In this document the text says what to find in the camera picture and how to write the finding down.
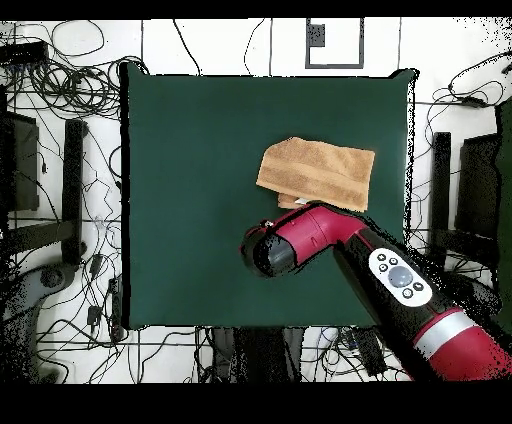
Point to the black switch box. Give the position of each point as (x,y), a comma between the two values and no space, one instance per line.
(24,54)

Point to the dark green cloth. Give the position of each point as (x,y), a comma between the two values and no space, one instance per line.
(504,200)

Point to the dark green tablecloth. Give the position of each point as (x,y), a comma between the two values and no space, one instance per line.
(200,140)

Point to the black power adapter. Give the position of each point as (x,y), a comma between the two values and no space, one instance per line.
(94,315)
(96,264)

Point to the small dark grey box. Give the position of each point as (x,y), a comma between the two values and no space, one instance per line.
(317,35)

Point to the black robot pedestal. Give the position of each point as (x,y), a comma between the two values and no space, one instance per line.
(260,352)

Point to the orange terry towel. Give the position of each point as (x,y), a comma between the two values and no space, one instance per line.
(316,172)

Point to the dark office chair base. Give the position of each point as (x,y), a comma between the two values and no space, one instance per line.
(48,278)

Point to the dark rectangular panel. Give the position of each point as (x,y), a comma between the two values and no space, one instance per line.
(478,188)
(24,160)

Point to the grey square floor frame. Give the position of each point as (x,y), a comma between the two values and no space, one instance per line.
(335,64)

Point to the black metal stand frame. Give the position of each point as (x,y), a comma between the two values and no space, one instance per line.
(72,180)
(440,180)

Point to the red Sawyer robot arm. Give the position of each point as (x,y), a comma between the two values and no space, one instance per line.
(312,236)

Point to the black power strip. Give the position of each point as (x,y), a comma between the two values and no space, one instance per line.
(370,352)
(116,308)

